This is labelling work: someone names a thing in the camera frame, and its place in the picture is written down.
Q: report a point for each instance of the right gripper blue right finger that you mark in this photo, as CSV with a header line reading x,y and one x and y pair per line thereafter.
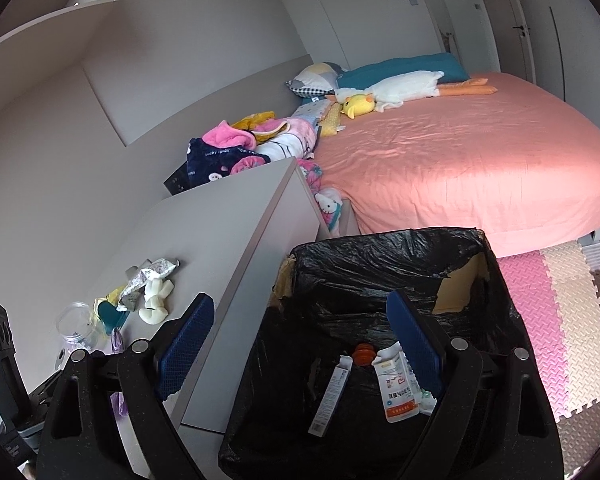
x,y
419,345

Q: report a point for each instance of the yellow duck plush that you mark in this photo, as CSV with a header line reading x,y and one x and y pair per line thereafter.
x,y
358,105

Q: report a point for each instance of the white green bottle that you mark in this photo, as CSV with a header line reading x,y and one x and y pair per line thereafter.
x,y
363,355

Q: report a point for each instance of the pink sheet bed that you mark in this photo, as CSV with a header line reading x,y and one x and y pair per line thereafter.
x,y
520,164

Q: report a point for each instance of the black trash bag bin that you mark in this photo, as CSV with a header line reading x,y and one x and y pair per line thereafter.
x,y
492,419

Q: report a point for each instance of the silver foil wrapper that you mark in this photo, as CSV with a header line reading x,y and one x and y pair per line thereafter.
x,y
140,277

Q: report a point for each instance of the navy pink clothes pile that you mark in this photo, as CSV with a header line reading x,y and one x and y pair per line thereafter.
x,y
254,141

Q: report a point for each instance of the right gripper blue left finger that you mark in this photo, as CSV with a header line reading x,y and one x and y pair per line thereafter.
x,y
180,342

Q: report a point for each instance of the white foam packing piece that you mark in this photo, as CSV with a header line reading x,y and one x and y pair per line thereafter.
x,y
155,293

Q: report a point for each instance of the white kitty plush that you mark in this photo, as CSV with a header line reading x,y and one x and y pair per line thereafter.
x,y
330,203

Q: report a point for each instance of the foam puzzle floor mat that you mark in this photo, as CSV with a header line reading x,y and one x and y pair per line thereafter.
x,y
557,292

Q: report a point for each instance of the black wall socket panel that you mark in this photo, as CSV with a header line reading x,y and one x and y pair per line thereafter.
x,y
178,181

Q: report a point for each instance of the white door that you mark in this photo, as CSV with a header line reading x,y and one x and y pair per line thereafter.
x,y
512,38

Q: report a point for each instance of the white orange medicine box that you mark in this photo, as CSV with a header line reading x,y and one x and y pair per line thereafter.
x,y
398,398

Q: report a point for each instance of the teal pillow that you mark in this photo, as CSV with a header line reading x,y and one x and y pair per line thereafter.
x,y
365,76

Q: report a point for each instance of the clear plastic jar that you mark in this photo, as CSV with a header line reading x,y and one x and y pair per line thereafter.
x,y
77,325

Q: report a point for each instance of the wall shelf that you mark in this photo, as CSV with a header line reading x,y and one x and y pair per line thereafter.
x,y
39,38

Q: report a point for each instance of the patterned grey yellow pillow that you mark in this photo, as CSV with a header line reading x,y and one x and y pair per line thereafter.
x,y
315,81

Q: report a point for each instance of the white goose plush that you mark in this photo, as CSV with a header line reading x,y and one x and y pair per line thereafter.
x,y
394,91

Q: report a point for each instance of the yellow teal paper bag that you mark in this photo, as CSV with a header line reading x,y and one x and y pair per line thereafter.
x,y
106,309

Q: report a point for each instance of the grey thermometer box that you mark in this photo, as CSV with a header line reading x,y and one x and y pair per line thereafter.
x,y
331,396

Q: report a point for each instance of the purple plastic bag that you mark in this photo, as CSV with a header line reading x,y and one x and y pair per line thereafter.
x,y
117,347

